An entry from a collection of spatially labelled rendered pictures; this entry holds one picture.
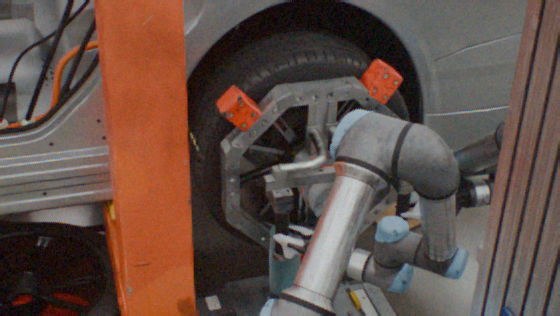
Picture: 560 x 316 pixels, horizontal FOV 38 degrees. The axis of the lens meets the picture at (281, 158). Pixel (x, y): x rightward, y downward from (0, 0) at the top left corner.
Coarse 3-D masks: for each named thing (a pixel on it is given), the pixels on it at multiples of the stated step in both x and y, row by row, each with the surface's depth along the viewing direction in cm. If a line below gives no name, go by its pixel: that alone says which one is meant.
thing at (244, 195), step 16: (336, 112) 238; (288, 128) 235; (304, 128) 239; (256, 144) 235; (288, 144) 238; (288, 160) 246; (240, 176) 240; (256, 176) 242; (240, 192) 253; (256, 192) 264; (256, 208) 252; (272, 208) 258; (304, 208) 252; (272, 224) 249; (304, 224) 254
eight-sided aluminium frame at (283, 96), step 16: (320, 80) 225; (336, 80) 225; (352, 80) 225; (272, 96) 220; (288, 96) 218; (304, 96) 219; (320, 96) 221; (336, 96) 222; (352, 96) 223; (368, 96) 225; (272, 112) 219; (384, 112) 229; (256, 128) 220; (224, 144) 224; (240, 144) 222; (224, 160) 224; (224, 176) 227; (224, 192) 230; (384, 192) 246; (224, 208) 233; (240, 208) 238; (384, 208) 247; (240, 224) 236; (256, 224) 238; (368, 224) 249; (256, 240) 239
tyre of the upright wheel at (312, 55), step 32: (288, 32) 238; (320, 32) 242; (224, 64) 237; (256, 64) 227; (288, 64) 223; (320, 64) 225; (352, 64) 229; (256, 96) 225; (192, 128) 238; (224, 128) 227; (192, 160) 239; (224, 224) 244
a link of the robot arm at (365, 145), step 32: (352, 128) 163; (384, 128) 161; (352, 160) 161; (384, 160) 161; (352, 192) 160; (320, 224) 161; (352, 224) 159; (320, 256) 158; (288, 288) 159; (320, 288) 156
